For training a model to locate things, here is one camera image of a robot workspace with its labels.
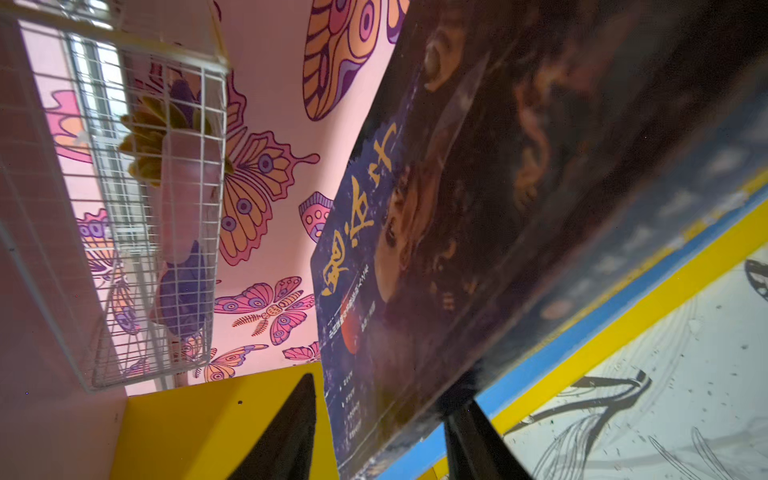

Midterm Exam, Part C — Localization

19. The white wire basket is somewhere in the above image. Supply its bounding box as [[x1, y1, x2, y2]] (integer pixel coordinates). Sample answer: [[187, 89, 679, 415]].
[[1, 1, 230, 392]]

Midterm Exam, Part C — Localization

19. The dark blue portrait book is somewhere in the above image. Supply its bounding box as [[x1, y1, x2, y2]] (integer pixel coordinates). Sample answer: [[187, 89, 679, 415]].
[[311, 1, 767, 479]]

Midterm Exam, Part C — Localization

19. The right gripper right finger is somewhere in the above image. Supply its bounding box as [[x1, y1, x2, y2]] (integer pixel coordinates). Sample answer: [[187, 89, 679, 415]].
[[444, 400, 532, 480]]

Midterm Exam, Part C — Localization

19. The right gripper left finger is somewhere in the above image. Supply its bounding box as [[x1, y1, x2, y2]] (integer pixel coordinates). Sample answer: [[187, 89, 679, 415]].
[[228, 373, 317, 480]]

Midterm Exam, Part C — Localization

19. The yellow pink blue bookshelf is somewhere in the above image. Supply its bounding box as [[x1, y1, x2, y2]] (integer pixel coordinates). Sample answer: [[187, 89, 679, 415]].
[[0, 17, 768, 480]]

